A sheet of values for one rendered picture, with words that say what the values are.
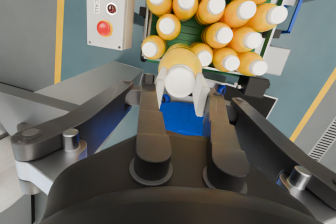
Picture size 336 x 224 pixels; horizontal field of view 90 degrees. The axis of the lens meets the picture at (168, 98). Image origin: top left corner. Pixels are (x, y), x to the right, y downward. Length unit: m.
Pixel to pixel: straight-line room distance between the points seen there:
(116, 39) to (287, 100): 1.74
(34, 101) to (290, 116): 2.01
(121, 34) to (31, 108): 0.44
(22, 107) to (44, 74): 1.33
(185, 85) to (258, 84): 0.47
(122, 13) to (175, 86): 0.33
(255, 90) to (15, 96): 0.84
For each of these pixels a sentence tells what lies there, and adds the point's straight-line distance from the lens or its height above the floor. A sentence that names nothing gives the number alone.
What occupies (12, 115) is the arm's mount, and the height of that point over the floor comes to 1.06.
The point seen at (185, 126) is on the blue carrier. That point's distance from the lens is 0.50.
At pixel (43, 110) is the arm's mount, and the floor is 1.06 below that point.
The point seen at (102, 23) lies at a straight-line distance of 0.51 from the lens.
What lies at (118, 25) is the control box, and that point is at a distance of 0.50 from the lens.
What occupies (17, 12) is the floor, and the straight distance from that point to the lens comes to 2.15.
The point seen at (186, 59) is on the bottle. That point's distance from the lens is 0.24.
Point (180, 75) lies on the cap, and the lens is 0.21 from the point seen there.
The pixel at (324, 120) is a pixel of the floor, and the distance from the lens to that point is 2.29.
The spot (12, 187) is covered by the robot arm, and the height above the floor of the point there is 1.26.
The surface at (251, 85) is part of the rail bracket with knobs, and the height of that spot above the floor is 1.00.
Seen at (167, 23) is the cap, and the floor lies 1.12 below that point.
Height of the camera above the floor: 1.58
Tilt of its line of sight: 69 degrees down
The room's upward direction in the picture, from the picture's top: 170 degrees counter-clockwise
